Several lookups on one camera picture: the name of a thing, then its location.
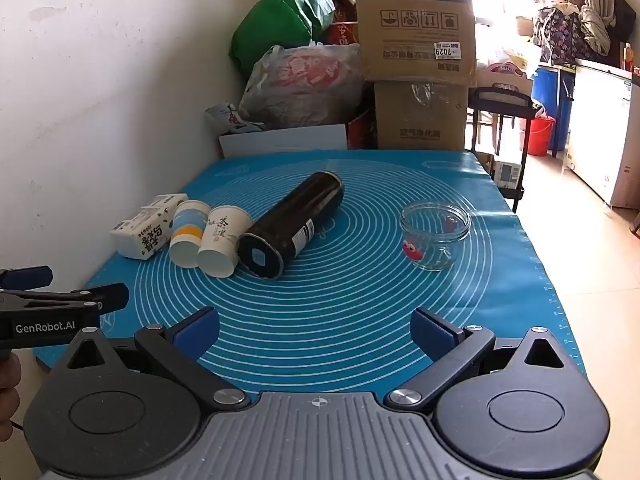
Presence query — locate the black thermos bottle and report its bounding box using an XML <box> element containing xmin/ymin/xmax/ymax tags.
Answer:
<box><xmin>236</xmin><ymin>171</ymin><xmax>346</xmax><ymax>281</ymax></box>

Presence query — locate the blue silicone ringed mat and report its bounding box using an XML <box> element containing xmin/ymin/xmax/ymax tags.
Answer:
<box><xmin>34</xmin><ymin>149</ymin><xmax>587</xmax><ymax>395</ymax></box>

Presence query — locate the green plastic bag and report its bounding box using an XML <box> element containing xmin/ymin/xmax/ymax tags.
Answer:
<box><xmin>228</xmin><ymin>0</ymin><xmax>337</xmax><ymax>79</ymax></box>

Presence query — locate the glass cup with red figure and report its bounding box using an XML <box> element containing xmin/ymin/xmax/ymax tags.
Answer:
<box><xmin>399</xmin><ymin>201</ymin><xmax>472</xmax><ymax>272</ymax></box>

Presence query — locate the small white carton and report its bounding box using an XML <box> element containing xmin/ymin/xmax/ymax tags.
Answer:
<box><xmin>492</xmin><ymin>159</ymin><xmax>524</xmax><ymax>189</ymax></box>

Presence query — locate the clear plastic bag red print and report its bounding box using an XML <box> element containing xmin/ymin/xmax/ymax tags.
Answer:
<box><xmin>238</xmin><ymin>42</ymin><xmax>369</xmax><ymax>131</ymax></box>

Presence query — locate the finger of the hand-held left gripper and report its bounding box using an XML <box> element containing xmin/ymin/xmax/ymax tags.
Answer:
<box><xmin>0</xmin><ymin>282</ymin><xmax>130</xmax><ymax>314</ymax></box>
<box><xmin>0</xmin><ymin>265</ymin><xmax>54</xmax><ymax>292</ymax></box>

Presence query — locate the white chest freezer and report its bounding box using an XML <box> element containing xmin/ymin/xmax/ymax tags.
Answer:
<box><xmin>567</xmin><ymin>57</ymin><xmax>640</xmax><ymax>209</ymax></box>

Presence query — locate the white carton box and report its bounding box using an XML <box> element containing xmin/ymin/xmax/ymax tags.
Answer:
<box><xmin>109</xmin><ymin>193</ymin><xmax>190</xmax><ymax>261</ymax></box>

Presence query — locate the red plastic bucket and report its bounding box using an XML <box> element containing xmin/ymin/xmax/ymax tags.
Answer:
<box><xmin>519</xmin><ymin>115</ymin><xmax>556</xmax><ymax>157</ymax></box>

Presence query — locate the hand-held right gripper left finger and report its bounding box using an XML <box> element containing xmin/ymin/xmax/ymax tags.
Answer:
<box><xmin>65</xmin><ymin>306</ymin><xmax>250</xmax><ymax>414</ymax></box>

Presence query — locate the blue plastic barrel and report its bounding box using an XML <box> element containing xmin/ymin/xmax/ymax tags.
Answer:
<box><xmin>530</xmin><ymin>65</ymin><xmax>574</xmax><ymax>151</ymax></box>

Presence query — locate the crumpled white printed packet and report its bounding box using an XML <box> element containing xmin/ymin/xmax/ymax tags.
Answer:
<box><xmin>204</xmin><ymin>102</ymin><xmax>267</xmax><ymax>136</ymax></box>

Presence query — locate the black utility cart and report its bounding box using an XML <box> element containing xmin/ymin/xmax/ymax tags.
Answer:
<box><xmin>466</xmin><ymin>86</ymin><xmax>536</xmax><ymax>214</ymax></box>

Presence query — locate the large taped cardboard box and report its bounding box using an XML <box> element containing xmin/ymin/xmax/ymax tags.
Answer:
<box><xmin>351</xmin><ymin>0</ymin><xmax>479</xmax><ymax>89</ymax></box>

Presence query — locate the grey cloth bundle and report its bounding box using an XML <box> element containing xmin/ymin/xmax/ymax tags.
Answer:
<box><xmin>579</xmin><ymin>4</ymin><xmax>614</xmax><ymax>57</ymax></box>

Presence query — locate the dark floral bag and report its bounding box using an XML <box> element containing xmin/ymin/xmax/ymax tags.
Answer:
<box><xmin>532</xmin><ymin>6</ymin><xmax>597</xmax><ymax>66</ymax></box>

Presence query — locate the red carton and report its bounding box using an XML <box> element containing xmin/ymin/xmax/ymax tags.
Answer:
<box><xmin>347</xmin><ymin>109</ymin><xmax>377</xmax><ymax>150</ymax></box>

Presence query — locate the blue orange striped paper cup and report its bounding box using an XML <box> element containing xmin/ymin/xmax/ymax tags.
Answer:
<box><xmin>168</xmin><ymin>199</ymin><xmax>211</xmax><ymax>269</ymax></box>

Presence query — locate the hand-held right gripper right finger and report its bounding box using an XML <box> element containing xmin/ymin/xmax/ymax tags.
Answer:
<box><xmin>382</xmin><ymin>306</ymin><xmax>572</xmax><ymax>412</ymax></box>

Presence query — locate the pale blue flat board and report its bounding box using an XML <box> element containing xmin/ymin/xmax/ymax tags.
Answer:
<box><xmin>218</xmin><ymin>123</ymin><xmax>349</xmax><ymax>160</ymax></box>

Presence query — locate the white printed paper cup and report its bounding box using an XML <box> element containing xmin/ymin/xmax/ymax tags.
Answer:
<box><xmin>196</xmin><ymin>205</ymin><xmax>255</xmax><ymax>279</ymax></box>

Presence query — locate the plain cardboard box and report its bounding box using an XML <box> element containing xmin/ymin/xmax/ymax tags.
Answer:
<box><xmin>373</xmin><ymin>80</ymin><xmax>471</xmax><ymax>152</ymax></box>

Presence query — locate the person's left hand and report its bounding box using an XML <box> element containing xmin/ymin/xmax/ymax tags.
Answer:
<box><xmin>0</xmin><ymin>351</ymin><xmax>24</xmax><ymax>442</ymax></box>

